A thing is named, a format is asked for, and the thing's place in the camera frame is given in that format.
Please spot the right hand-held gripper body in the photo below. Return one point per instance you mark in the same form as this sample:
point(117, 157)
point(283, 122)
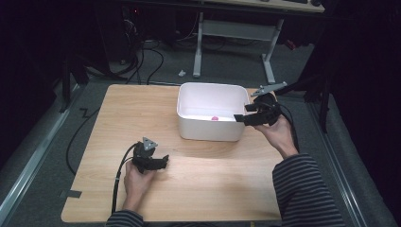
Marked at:
point(266, 108)

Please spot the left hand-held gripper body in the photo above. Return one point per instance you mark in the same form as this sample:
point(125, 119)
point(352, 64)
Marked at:
point(143, 156)

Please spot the small pink object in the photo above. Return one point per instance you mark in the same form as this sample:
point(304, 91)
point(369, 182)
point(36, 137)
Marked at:
point(215, 118)

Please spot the white plastic bin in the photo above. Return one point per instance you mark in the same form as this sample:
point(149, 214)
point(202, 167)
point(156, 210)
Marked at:
point(209, 126)

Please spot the person's left hand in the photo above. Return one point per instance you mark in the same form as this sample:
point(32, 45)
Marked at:
point(137, 186)

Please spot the person's right hand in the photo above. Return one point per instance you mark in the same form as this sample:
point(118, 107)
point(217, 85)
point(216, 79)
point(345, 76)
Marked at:
point(279, 135)

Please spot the black metal stand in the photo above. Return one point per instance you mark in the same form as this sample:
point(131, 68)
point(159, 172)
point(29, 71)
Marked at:
point(71, 82)
point(315, 85)

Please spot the white paper scrap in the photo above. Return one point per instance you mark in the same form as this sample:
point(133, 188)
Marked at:
point(182, 73)

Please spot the desk with grey metal legs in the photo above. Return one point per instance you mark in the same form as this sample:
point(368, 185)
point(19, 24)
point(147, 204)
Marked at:
point(233, 30)

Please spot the grey tape strip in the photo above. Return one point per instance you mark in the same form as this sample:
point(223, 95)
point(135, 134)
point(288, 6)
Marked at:
point(72, 194)

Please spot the metal floor rail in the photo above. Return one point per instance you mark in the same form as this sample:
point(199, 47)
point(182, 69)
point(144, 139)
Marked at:
point(339, 164)
point(28, 170)

